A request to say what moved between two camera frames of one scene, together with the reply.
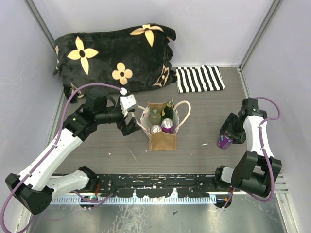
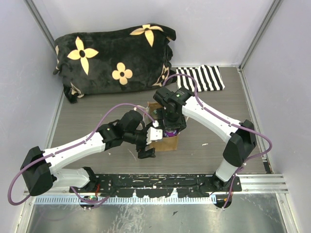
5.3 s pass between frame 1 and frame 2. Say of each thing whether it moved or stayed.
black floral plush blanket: stayed
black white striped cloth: stayed
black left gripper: moved
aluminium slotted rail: stayed
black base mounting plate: stayed
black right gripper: moved
